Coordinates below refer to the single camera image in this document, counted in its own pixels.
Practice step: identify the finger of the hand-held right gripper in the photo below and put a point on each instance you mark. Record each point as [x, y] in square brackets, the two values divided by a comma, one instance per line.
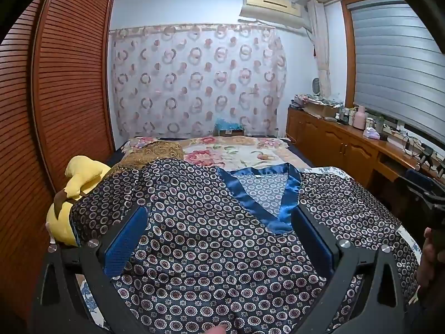
[410, 181]

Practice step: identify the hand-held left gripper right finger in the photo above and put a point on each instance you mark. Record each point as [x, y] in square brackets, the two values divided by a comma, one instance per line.
[313, 240]

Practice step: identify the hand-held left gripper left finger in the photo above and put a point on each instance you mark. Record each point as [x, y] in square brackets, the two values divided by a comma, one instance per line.
[125, 240]

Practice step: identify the navy patterned pajama top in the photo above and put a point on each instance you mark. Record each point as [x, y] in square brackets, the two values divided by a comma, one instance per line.
[215, 250]

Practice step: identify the person's right hand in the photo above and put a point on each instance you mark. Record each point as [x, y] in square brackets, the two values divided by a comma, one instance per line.
[428, 261]

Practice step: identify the person's left hand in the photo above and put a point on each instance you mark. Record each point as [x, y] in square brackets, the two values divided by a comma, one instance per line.
[218, 329]

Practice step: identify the purple cloth bundle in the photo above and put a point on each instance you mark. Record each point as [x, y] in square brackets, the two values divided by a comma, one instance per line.
[371, 134]

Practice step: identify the clear bottle green cap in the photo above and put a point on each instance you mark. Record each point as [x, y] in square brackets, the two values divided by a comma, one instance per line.
[379, 123]

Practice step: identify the white blue floral cloth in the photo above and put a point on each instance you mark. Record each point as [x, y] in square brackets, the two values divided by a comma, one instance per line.
[330, 171]

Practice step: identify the yellow plush toy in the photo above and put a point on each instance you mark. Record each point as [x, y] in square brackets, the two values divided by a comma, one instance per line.
[81, 177]

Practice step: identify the pink bottle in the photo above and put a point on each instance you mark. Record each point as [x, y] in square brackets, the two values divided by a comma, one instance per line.
[360, 116]

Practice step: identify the wooden cabinet desk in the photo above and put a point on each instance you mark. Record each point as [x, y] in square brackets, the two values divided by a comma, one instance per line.
[330, 139]

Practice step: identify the gold patterned cloth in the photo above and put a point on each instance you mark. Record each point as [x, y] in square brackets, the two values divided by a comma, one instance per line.
[153, 153]

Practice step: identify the grey window blind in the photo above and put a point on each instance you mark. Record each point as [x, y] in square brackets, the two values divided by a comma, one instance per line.
[393, 69]

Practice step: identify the floral blanket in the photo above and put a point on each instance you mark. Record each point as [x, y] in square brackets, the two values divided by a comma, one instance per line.
[236, 153]

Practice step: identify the cardboard box of clutter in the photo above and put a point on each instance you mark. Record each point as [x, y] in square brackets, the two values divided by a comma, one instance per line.
[320, 108]

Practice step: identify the small desk fan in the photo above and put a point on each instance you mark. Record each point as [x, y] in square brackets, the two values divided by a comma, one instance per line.
[316, 87]

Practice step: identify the brown box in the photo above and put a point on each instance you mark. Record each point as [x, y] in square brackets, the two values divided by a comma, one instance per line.
[229, 133]

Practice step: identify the light blue cloth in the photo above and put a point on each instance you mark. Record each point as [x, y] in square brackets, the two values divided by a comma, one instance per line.
[227, 124]

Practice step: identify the beige window curtain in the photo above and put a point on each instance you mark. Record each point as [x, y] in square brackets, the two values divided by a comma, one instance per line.
[320, 41]

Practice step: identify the circle patterned sheer curtain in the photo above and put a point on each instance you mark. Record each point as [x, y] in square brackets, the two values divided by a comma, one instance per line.
[194, 76]

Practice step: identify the wall air conditioner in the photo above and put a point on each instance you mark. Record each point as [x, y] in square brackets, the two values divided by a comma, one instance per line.
[271, 7]

